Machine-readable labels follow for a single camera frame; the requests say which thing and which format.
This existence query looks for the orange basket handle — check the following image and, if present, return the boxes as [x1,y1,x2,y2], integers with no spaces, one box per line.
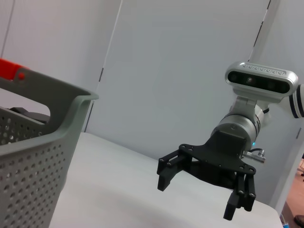
[0,58,31,82]

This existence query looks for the right gripper cable plug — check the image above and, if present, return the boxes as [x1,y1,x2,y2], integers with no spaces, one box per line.
[242,148,267,162]

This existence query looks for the grey perforated plastic storage basket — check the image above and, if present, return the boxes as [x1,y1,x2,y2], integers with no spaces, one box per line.
[0,67,100,228]

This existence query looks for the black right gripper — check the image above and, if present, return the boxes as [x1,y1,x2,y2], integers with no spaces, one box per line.
[156,130,257,220]

